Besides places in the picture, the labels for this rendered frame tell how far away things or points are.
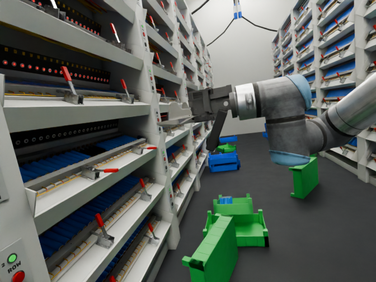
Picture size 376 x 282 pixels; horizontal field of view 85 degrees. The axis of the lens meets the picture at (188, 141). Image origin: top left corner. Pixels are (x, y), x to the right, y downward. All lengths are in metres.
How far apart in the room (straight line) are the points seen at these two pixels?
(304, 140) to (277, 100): 0.11
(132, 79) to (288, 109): 0.67
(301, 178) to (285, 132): 0.99
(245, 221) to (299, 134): 0.82
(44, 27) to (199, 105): 0.37
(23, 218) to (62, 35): 0.40
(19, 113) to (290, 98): 0.54
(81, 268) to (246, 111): 0.53
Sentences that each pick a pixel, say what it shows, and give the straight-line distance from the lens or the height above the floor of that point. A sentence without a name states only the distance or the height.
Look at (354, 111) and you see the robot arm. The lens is 0.58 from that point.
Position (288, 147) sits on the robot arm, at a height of 0.55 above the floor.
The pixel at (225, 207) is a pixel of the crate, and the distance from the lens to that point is 1.15.
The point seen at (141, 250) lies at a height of 0.17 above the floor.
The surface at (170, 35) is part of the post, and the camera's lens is 1.71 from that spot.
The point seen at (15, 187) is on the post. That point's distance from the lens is 0.44.
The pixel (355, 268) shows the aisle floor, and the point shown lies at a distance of 1.09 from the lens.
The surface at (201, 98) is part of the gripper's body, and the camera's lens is 0.53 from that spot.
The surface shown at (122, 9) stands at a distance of 0.94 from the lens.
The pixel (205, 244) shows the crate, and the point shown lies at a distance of 0.80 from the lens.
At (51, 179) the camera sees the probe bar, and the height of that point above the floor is 0.56.
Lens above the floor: 0.67
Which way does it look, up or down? 9 degrees down
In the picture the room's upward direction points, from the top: 8 degrees counter-clockwise
